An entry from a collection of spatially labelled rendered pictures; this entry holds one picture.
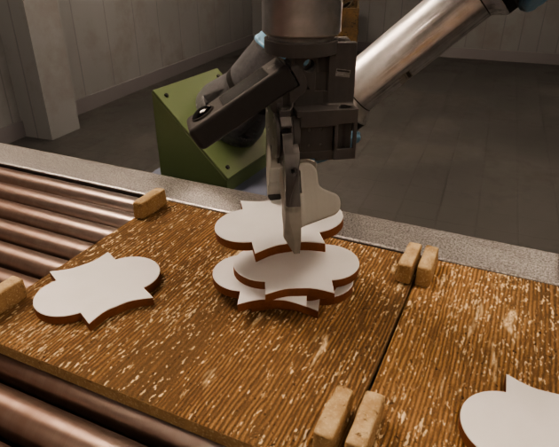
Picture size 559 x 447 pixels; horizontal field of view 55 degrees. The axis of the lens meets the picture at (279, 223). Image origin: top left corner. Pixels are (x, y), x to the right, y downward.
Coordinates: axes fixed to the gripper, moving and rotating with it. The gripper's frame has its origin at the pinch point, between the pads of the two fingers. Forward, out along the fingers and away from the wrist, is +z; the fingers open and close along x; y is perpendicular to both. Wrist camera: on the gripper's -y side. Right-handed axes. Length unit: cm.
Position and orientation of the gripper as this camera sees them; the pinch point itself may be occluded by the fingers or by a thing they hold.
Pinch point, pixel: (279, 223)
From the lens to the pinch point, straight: 60.1
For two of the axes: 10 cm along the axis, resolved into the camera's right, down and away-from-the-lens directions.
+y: 9.8, -0.9, 1.6
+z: 0.0, 8.8, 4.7
